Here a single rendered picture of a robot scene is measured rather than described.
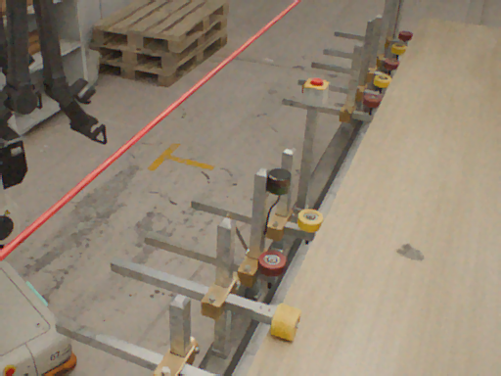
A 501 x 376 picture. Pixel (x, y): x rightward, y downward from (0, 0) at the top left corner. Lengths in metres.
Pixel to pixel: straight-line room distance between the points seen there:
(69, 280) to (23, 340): 0.71
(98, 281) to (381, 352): 1.80
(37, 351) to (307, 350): 1.22
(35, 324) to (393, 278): 1.40
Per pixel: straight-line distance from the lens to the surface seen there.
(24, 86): 1.83
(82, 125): 2.01
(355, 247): 1.78
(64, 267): 3.09
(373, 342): 1.51
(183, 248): 1.78
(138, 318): 2.77
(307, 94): 1.97
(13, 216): 2.19
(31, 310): 2.48
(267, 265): 1.65
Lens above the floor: 1.98
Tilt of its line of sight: 36 degrees down
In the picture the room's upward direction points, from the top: straight up
